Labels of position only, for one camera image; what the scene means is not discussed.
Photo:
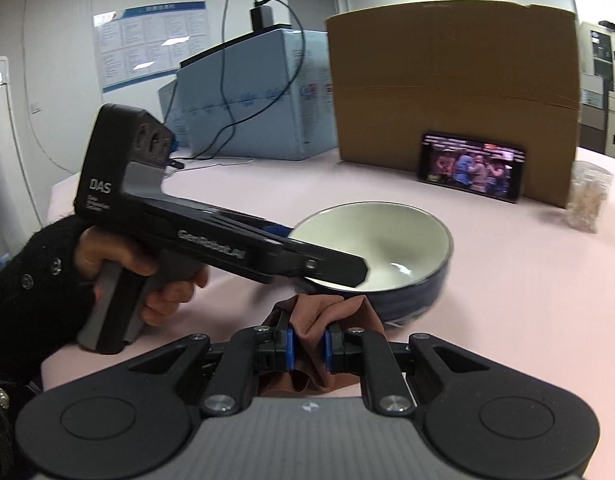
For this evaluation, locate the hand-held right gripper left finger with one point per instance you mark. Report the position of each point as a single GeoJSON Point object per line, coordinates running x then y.
{"type": "Point", "coordinates": [290, 350]}

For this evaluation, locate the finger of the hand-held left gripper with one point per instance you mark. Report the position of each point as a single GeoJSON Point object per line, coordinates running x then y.
{"type": "Point", "coordinates": [332, 267]}
{"type": "Point", "coordinates": [272, 230]}

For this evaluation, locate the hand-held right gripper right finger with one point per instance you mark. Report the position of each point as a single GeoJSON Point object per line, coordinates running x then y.
{"type": "Point", "coordinates": [327, 350]}

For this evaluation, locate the brown cloth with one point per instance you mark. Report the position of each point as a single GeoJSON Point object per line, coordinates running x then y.
{"type": "Point", "coordinates": [312, 315]}

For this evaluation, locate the dark blue ceramic bowl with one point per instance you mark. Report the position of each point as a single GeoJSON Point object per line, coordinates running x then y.
{"type": "Point", "coordinates": [387, 240]}

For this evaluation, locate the person's left hand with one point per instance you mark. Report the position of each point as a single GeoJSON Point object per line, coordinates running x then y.
{"type": "Point", "coordinates": [172, 295]}

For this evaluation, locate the white air conditioner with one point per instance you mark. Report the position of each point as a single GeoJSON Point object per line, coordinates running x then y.
{"type": "Point", "coordinates": [7, 135]}

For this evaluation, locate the light blue wrapped package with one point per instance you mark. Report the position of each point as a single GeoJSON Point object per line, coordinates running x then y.
{"type": "Point", "coordinates": [267, 110]}

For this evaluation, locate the black smartphone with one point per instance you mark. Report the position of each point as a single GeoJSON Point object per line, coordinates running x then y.
{"type": "Point", "coordinates": [467, 167]}

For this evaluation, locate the black charger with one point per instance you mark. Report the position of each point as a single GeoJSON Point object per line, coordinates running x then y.
{"type": "Point", "coordinates": [262, 17]}

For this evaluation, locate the large brown cardboard box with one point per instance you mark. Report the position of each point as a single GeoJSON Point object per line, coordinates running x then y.
{"type": "Point", "coordinates": [437, 75]}

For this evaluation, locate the clear cotton swab jar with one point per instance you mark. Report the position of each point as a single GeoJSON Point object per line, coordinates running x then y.
{"type": "Point", "coordinates": [590, 195]}

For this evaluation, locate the beige filing cabinet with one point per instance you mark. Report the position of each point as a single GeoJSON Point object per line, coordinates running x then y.
{"type": "Point", "coordinates": [605, 90]}

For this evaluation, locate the blue and white wall poster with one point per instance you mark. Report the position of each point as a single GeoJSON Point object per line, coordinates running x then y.
{"type": "Point", "coordinates": [147, 45]}

